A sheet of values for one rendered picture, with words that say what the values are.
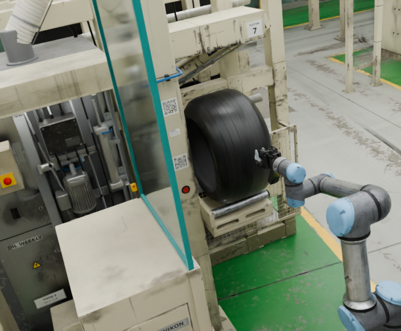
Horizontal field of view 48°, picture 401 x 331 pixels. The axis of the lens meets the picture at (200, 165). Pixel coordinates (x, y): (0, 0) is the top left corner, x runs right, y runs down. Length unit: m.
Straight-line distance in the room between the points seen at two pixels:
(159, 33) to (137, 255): 0.96
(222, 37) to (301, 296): 1.73
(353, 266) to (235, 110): 0.93
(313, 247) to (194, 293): 2.09
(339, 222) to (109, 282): 0.77
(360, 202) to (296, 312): 1.59
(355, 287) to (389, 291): 0.17
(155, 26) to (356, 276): 1.27
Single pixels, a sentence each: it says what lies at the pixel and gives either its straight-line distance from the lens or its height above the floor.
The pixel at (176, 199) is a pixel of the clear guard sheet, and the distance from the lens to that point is 1.33.
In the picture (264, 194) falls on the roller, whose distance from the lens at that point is 2.46.
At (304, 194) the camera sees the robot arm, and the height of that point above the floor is 1.19.
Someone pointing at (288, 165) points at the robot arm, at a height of 1.32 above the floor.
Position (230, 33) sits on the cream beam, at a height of 1.71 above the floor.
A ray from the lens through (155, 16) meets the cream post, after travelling 2.02.
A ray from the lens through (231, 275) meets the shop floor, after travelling 3.35.
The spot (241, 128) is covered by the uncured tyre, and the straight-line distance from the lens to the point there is 2.15.
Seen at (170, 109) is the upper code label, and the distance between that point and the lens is 2.13.
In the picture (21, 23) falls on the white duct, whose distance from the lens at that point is 2.21.
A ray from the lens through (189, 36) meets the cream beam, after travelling 2.37.
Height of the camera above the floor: 2.23
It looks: 28 degrees down
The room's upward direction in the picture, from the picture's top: 10 degrees counter-clockwise
